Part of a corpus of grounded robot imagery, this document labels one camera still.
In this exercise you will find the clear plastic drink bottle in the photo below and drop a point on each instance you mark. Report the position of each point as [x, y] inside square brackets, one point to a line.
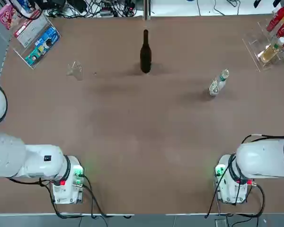
[215, 86]

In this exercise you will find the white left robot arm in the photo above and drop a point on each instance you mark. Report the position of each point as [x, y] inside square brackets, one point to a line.
[38, 160]

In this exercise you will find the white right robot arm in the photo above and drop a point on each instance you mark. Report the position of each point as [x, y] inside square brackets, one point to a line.
[262, 158]

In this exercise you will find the dark glass bottle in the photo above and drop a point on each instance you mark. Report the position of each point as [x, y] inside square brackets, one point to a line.
[145, 56]

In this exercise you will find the clear acrylic bottle shelf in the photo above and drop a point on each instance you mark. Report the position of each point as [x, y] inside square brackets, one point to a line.
[253, 49]

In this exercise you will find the white-capped yellow tea bottle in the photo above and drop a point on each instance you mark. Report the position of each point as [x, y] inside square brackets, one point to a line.
[271, 52]

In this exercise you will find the clear acrylic snack shelf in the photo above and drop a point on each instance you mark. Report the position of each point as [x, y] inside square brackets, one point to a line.
[38, 63]

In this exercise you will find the teal snack box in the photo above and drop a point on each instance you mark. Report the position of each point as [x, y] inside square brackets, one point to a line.
[36, 55]

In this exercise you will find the blue cookie box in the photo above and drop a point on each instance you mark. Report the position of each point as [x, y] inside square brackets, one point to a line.
[48, 36]

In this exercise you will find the red white snack box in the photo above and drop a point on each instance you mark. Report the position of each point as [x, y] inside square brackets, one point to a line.
[30, 33]

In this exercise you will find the blue cylindrical snack can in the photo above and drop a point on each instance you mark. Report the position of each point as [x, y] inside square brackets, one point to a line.
[21, 4]

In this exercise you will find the pink snack box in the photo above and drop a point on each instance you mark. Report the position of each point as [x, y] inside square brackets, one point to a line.
[4, 16]

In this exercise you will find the aluminium frame post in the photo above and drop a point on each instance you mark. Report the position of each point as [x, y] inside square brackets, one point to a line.
[147, 9]

